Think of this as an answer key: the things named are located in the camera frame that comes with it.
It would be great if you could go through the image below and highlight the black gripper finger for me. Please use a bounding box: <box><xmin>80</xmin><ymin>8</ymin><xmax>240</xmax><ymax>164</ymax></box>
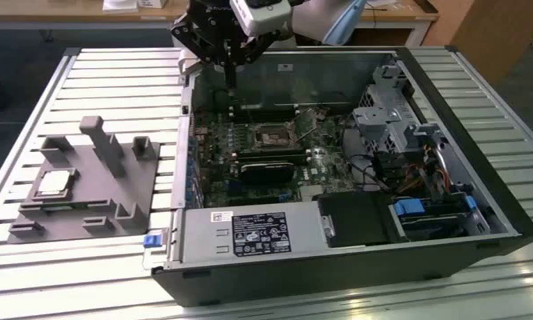
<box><xmin>171</xmin><ymin>16</ymin><xmax>232</xmax><ymax>91</ymax></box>
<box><xmin>231</xmin><ymin>29</ymin><xmax>282</xmax><ymax>91</ymax></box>

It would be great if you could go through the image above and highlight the blue disk carrier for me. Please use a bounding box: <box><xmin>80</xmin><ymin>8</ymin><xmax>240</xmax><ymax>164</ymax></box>
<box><xmin>391</xmin><ymin>197</ymin><xmax>429</xmax><ymax>218</ymax></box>

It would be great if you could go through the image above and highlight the black PC case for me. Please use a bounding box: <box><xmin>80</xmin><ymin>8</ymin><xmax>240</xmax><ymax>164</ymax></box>
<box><xmin>150</xmin><ymin>45</ymin><xmax>533</xmax><ymax>308</ymax></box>

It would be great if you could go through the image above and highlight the green RAM stick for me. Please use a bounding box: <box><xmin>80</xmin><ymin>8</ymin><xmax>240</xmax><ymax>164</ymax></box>
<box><xmin>42</xmin><ymin>203</ymin><xmax>90</xmax><ymax>211</ymax></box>

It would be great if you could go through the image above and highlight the wooden cabinet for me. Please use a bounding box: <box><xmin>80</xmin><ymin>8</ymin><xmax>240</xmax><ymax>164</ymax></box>
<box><xmin>422</xmin><ymin>0</ymin><xmax>533</xmax><ymax>87</ymax></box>

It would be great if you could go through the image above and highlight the grey parts rack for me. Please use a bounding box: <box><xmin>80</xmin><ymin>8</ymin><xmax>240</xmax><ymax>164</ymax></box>
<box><xmin>7</xmin><ymin>115</ymin><xmax>162</xmax><ymax>247</ymax></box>

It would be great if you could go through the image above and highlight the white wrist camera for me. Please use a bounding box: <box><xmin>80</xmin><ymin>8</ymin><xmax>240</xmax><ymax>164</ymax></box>
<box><xmin>228</xmin><ymin>0</ymin><xmax>292</xmax><ymax>37</ymax></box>

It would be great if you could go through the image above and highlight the green motherboard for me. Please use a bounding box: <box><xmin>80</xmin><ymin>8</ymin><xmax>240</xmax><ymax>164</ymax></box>
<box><xmin>190</xmin><ymin>108</ymin><xmax>368</xmax><ymax>208</ymax></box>

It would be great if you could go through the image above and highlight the silver drive cage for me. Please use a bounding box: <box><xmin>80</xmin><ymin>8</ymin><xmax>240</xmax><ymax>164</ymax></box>
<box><xmin>351</xmin><ymin>65</ymin><xmax>446</xmax><ymax>157</ymax></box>

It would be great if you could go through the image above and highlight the wooden desk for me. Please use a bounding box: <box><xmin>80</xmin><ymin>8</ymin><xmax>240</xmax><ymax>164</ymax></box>
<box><xmin>0</xmin><ymin>0</ymin><xmax>442</xmax><ymax>47</ymax></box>

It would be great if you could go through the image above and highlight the black RAM slot bank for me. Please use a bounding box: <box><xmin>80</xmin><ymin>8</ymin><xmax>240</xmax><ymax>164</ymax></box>
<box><xmin>226</xmin><ymin>99</ymin><xmax>302</xmax><ymax>123</ymax></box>
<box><xmin>235</xmin><ymin>149</ymin><xmax>312</xmax><ymax>165</ymax></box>

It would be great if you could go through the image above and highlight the silver power supply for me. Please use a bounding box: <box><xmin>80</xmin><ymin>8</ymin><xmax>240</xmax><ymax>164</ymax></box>
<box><xmin>178</xmin><ymin>202</ymin><xmax>335</xmax><ymax>264</ymax></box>

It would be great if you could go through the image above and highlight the metal socket cover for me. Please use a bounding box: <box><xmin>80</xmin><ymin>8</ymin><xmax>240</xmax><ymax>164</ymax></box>
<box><xmin>292</xmin><ymin>106</ymin><xmax>330</xmax><ymax>143</ymax></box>

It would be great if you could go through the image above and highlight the orange yellow wire bundle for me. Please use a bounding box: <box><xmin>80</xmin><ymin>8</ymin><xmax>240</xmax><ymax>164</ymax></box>
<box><xmin>399</xmin><ymin>159</ymin><xmax>455</xmax><ymax>197</ymax></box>

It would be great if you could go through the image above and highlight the black graphics card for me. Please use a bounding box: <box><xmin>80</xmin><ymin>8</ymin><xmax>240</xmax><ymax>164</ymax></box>
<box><xmin>239</xmin><ymin>161</ymin><xmax>298</xmax><ymax>183</ymax></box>

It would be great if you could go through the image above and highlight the black expansion slot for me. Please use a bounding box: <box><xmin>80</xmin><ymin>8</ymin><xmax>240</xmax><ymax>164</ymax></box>
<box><xmin>228</xmin><ymin>196</ymin><xmax>279</xmax><ymax>206</ymax></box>

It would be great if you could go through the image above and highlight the silver CPU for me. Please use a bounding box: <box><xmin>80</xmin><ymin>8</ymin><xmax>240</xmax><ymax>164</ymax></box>
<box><xmin>38</xmin><ymin>170</ymin><xmax>75</xmax><ymax>195</ymax></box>

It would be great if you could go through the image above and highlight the grey case handle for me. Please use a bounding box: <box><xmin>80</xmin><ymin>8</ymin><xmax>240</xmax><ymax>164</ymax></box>
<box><xmin>178</xmin><ymin>49</ymin><xmax>204</xmax><ymax>75</ymax></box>

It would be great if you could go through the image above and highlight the CPU socket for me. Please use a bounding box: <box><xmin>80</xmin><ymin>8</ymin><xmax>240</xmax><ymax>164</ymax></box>
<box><xmin>252</xmin><ymin>121</ymin><xmax>302</xmax><ymax>150</ymax></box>

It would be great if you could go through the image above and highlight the black cable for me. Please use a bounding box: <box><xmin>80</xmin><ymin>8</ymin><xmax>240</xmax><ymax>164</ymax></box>
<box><xmin>343</xmin><ymin>153</ymin><xmax>393</xmax><ymax>193</ymax></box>

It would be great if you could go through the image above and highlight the silver chipset heatsink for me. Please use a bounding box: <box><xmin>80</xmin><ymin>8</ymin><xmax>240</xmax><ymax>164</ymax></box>
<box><xmin>300</xmin><ymin>185</ymin><xmax>328</xmax><ymax>201</ymax></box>

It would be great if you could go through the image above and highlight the white cardboard box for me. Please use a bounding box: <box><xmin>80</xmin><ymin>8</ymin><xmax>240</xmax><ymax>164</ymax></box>
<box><xmin>102</xmin><ymin>0</ymin><xmax>140</xmax><ymax>15</ymax></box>

